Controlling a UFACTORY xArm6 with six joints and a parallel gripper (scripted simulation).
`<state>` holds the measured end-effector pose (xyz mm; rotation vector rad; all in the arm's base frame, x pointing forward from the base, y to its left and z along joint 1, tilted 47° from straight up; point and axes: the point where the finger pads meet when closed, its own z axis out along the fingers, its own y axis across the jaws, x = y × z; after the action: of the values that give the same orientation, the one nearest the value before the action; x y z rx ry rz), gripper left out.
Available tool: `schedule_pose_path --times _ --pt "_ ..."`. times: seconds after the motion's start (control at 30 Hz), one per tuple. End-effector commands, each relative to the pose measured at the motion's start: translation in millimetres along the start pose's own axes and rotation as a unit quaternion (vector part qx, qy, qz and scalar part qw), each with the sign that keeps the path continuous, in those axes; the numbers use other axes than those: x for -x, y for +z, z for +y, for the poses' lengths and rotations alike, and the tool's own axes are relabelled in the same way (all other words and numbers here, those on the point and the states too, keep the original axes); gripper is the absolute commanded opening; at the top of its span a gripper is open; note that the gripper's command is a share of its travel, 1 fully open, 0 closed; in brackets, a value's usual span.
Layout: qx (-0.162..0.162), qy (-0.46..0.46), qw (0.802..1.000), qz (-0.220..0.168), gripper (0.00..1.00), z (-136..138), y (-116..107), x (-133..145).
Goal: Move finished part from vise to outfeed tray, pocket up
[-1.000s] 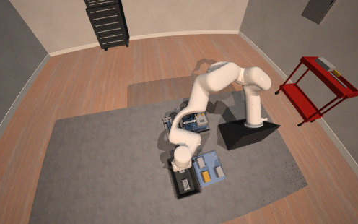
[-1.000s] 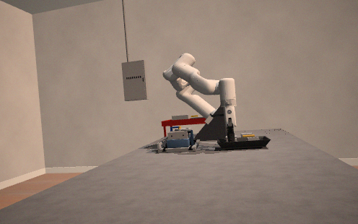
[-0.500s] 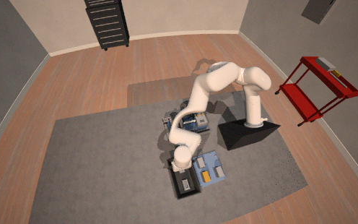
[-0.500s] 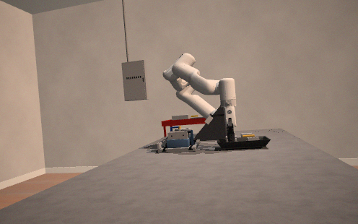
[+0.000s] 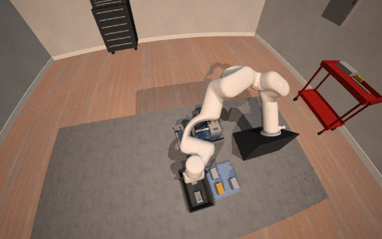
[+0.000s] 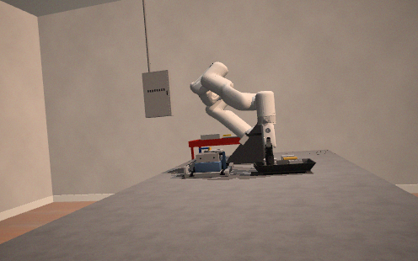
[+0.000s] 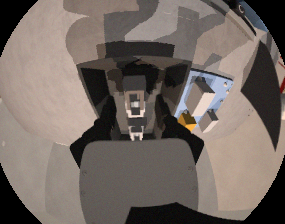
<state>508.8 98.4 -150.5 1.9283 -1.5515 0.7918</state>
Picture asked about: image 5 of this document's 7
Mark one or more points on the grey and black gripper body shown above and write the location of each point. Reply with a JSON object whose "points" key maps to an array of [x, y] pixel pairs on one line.
{"points": [[188, 180]]}

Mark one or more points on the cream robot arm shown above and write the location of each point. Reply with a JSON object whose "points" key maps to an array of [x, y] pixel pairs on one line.
{"points": [[236, 80]]}

